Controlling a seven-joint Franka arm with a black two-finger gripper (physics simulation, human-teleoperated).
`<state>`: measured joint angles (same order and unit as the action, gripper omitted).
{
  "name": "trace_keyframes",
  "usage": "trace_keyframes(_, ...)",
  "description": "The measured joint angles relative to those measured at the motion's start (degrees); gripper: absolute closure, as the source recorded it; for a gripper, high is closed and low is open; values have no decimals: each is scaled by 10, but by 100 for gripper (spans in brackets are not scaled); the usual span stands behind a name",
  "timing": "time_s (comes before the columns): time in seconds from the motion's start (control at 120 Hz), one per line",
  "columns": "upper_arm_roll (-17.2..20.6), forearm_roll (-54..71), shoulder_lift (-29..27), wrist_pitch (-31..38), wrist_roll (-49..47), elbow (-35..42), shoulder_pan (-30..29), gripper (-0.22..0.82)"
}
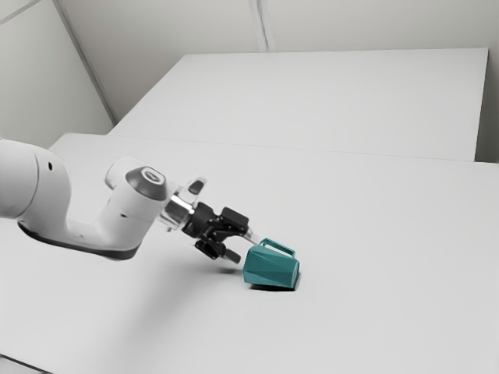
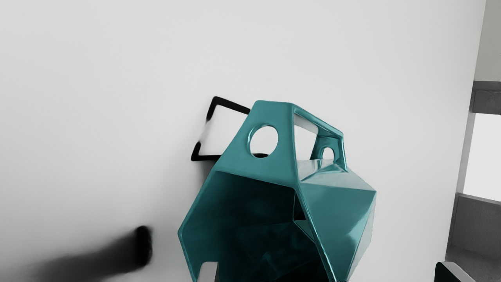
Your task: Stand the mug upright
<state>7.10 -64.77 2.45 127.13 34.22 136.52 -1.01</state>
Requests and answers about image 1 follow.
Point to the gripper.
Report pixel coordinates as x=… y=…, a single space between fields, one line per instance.
x=206 y=222

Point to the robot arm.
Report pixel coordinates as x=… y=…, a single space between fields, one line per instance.
x=50 y=195

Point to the teal faceted mug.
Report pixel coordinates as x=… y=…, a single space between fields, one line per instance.
x=270 y=269

